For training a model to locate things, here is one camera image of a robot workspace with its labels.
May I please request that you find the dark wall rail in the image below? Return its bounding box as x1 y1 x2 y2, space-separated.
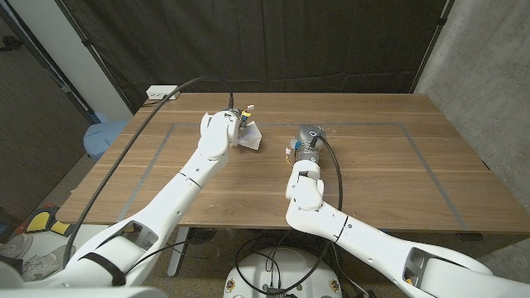
0 3 96 123

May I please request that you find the black round vent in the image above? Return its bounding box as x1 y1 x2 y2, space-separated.
188 227 217 245

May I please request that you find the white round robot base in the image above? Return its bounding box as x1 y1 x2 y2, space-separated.
223 247 344 298

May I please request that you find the white tissue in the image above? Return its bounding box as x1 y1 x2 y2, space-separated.
236 121 263 151

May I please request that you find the light blue stool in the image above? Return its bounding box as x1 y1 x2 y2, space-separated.
83 119 131 162

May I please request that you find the white table leg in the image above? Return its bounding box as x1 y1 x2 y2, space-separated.
166 226 191 277

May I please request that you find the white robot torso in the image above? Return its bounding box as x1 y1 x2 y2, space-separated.
0 286 169 298

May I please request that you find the yellow and black floor mat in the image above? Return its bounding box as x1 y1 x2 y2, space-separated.
16 205 71 237

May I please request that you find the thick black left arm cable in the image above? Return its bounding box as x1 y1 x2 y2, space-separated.
61 75 235 268

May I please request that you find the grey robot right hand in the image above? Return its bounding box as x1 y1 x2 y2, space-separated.
289 123 328 163

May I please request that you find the grey sneaker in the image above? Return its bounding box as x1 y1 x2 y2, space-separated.
22 246 75 282
0 233 33 260

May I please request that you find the white power strip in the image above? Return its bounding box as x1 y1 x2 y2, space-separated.
145 84 181 101

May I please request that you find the black backdrop stand pole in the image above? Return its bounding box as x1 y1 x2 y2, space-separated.
53 0 136 115
409 0 455 94

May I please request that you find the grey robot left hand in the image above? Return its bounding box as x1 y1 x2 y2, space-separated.
225 107 253 133

